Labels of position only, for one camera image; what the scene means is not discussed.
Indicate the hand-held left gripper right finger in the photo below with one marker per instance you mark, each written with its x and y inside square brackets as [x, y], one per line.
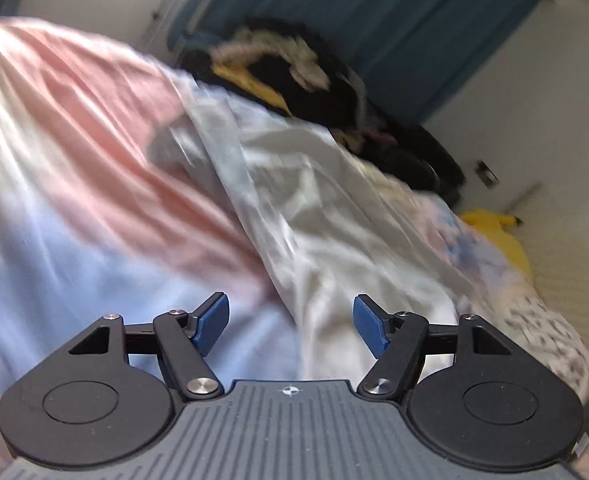
[369, 328]

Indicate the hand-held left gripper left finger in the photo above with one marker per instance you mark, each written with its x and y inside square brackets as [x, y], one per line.
[212, 323]

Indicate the white garment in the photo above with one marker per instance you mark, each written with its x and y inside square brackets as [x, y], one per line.
[324, 240]

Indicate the pile of dark clothes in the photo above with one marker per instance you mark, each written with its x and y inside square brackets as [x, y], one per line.
[334, 95]

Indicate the floral printed blanket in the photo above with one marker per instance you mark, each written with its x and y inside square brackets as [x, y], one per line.
[529, 325]

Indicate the yellow plush toy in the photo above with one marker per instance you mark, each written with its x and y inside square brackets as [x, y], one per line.
[509, 247]

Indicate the pastel pink and blue bedsheet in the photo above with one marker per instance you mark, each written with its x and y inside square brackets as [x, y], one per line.
[89, 200]

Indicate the blue curtain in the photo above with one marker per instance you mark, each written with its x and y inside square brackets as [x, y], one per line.
[424, 25]

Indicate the wall socket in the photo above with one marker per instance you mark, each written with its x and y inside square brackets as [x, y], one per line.
[487, 173]

